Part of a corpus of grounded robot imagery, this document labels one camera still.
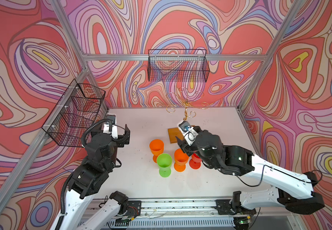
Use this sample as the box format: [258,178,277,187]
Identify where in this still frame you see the orange wine glass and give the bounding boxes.
[149,139,164,163]
[174,149,189,172]

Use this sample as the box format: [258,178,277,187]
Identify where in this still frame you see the red wine glass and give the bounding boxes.
[189,154,202,170]

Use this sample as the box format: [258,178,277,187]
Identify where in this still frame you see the green wine glass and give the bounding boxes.
[156,153,173,178]

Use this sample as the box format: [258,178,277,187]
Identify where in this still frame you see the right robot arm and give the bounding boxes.
[177,128,325,215]

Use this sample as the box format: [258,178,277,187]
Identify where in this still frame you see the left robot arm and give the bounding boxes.
[51,115,141,230]

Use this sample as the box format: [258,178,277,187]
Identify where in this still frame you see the wooden rack base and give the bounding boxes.
[168,126,195,144]

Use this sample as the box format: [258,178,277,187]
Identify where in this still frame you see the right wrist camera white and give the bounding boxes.
[177,120,198,146]

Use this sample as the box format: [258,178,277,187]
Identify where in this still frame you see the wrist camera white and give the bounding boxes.
[102,115,118,139]
[177,120,198,146]

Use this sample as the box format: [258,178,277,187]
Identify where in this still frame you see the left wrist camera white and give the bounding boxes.
[102,115,118,139]

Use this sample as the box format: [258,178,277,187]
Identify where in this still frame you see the gold wire glass rack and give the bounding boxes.
[166,86,210,121]

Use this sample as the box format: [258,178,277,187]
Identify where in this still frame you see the black wire basket left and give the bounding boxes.
[42,80,106,147]

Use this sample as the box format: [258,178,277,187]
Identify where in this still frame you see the black wire basket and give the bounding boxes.
[42,80,106,147]
[147,48,210,82]

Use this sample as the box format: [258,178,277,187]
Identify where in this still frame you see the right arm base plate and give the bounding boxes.
[214,199,257,216]

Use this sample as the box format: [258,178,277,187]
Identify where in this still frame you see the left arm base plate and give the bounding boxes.
[108,200,142,228]

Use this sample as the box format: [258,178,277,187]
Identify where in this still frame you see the aluminium mounting rail front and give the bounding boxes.
[59,196,296,229]

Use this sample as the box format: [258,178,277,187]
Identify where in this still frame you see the black wire basket back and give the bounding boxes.
[147,48,210,82]

